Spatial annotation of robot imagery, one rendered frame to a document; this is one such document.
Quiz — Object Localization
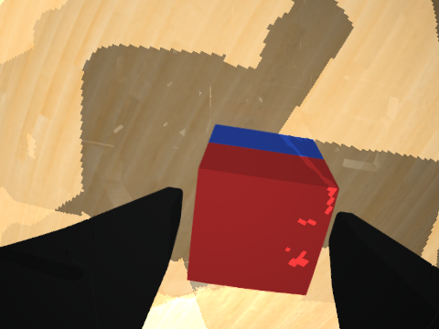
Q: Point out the red block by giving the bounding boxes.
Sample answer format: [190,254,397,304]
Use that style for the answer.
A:
[187,143,339,296]

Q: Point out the blue block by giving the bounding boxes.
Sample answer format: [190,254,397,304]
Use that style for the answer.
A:
[209,124,323,160]

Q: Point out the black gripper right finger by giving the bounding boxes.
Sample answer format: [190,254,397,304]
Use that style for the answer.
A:
[328,211,439,329]

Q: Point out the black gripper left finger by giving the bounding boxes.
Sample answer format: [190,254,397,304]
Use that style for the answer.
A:
[0,186,183,329]

